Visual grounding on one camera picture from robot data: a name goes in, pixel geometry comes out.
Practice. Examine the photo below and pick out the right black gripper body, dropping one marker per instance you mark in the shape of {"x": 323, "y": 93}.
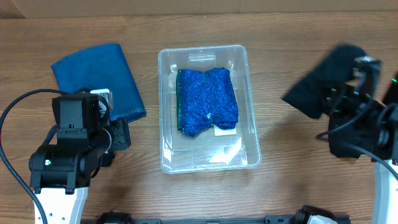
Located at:
{"x": 351, "y": 106}

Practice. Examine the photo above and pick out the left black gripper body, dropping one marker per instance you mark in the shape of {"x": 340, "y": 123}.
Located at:
{"x": 121, "y": 137}

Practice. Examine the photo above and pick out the clear plastic container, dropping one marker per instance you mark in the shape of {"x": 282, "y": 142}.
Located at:
{"x": 205, "y": 152}

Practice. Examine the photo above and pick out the blue glitter cloth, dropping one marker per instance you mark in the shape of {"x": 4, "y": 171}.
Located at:
{"x": 205, "y": 99}

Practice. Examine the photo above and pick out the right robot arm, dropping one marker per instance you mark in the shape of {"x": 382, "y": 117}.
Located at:
{"x": 384, "y": 158}

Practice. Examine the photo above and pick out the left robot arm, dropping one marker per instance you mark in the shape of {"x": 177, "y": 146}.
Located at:
{"x": 61, "y": 173}

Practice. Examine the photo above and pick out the white label in container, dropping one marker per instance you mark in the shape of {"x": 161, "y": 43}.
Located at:
{"x": 224, "y": 132}

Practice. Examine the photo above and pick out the folded blue denim cloth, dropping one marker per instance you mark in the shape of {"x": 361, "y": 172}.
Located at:
{"x": 100, "y": 67}

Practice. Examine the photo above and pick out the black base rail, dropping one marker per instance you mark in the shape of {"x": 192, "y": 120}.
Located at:
{"x": 306, "y": 214}

